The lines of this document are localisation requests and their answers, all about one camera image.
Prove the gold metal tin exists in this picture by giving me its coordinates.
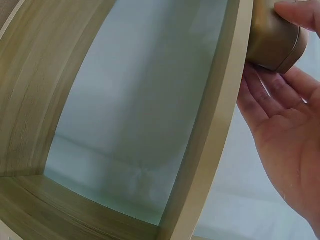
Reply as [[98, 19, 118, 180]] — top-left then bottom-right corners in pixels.
[[246, 0, 310, 75]]

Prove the light wooden shelf frame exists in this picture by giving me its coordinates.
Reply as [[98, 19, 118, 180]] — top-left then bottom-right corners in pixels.
[[0, 0, 255, 240]]

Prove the person's right hand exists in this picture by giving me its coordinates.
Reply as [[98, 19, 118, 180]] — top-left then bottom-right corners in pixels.
[[236, 1, 320, 236]]

